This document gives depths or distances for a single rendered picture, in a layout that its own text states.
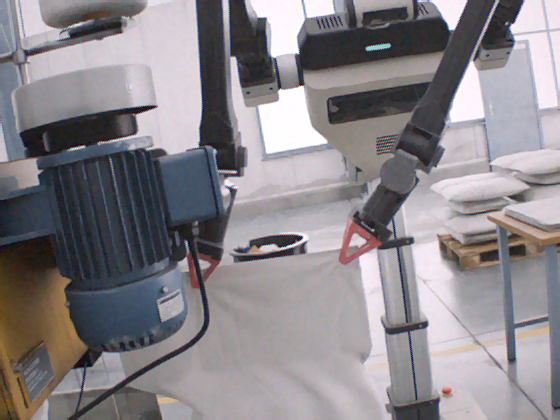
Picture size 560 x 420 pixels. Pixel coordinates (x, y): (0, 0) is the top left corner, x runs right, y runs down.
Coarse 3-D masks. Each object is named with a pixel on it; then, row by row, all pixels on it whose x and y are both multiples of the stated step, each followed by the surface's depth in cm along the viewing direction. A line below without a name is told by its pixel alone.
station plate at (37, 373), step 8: (40, 352) 69; (48, 352) 71; (32, 360) 66; (40, 360) 68; (48, 360) 71; (24, 368) 64; (32, 368) 66; (40, 368) 68; (48, 368) 70; (24, 376) 63; (32, 376) 65; (40, 376) 67; (48, 376) 70; (32, 384) 65; (40, 384) 67; (32, 392) 64; (40, 392) 66; (32, 400) 64
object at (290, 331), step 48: (192, 288) 106; (240, 288) 105; (288, 288) 103; (336, 288) 103; (192, 336) 107; (240, 336) 107; (288, 336) 105; (336, 336) 104; (144, 384) 105; (192, 384) 105; (240, 384) 106; (288, 384) 105; (336, 384) 104
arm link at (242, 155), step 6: (240, 150) 100; (246, 150) 102; (240, 156) 100; (246, 156) 102; (240, 162) 100; (246, 162) 102; (240, 168) 100; (222, 174) 97; (228, 174) 98; (234, 174) 101; (240, 174) 101; (222, 180) 97; (222, 186) 97; (222, 192) 94; (228, 192) 98; (228, 198) 97; (228, 204) 98
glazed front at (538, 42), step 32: (256, 0) 861; (288, 0) 862; (320, 0) 862; (448, 0) 861; (544, 0) 859; (288, 32) 869; (544, 64) 875; (288, 96) 884; (544, 96) 883; (288, 128) 891
